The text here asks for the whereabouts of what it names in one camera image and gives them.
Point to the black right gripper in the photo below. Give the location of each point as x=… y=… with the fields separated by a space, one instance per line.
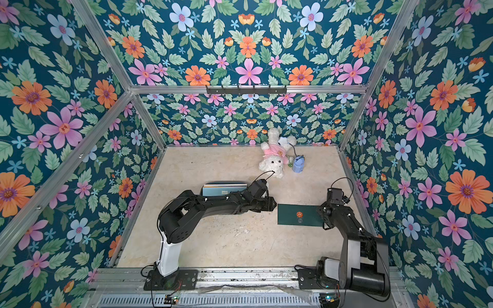
x=328 y=212

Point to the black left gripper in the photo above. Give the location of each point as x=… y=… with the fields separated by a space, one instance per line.
x=269 y=204

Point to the dark green envelope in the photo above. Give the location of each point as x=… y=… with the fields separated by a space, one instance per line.
x=299 y=215

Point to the light blue envelope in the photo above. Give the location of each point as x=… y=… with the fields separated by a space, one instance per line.
x=221 y=190

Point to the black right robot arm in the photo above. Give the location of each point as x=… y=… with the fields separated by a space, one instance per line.
x=363 y=265

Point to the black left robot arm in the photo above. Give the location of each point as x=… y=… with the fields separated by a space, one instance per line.
x=178 y=219

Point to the teal storage box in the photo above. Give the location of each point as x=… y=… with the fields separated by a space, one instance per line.
x=223 y=183

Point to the white plush bunny pink shirt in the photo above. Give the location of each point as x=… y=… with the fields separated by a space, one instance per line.
x=275 y=153

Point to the blue faceted toy figure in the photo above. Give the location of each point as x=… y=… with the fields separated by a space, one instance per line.
x=298 y=164

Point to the small green circuit board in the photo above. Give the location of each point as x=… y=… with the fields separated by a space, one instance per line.
x=171 y=300

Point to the white vent grille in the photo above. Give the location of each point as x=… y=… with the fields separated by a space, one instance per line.
x=211 y=300

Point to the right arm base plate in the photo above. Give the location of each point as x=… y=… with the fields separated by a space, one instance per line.
x=310 y=279

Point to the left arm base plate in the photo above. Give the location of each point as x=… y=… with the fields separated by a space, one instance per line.
x=181 y=280

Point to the black hook rail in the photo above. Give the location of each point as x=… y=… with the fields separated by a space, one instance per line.
x=240 y=90

